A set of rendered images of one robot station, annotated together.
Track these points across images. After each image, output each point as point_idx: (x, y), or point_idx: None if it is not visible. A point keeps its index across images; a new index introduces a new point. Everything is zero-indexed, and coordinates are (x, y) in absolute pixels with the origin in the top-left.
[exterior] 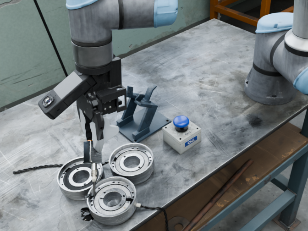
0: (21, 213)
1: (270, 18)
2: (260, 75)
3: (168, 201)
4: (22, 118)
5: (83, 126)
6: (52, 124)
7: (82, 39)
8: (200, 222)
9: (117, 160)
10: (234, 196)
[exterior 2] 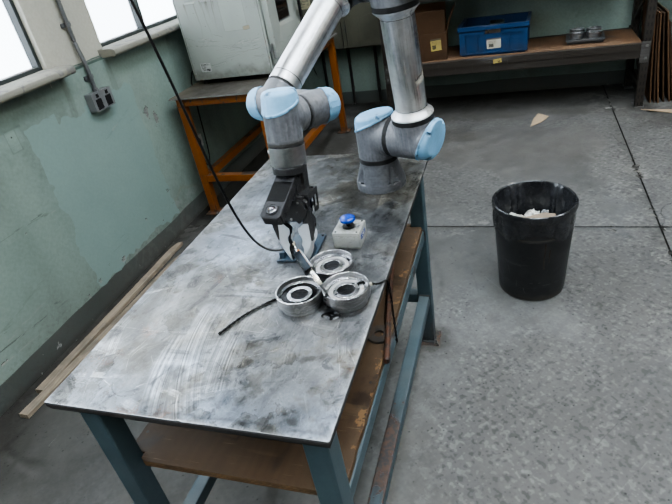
0: (269, 348)
1: (365, 115)
2: (375, 168)
3: (386, 275)
4: (164, 302)
5: (284, 242)
6: (208, 289)
7: (289, 141)
8: (393, 321)
9: (317, 270)
10: (402, 291)
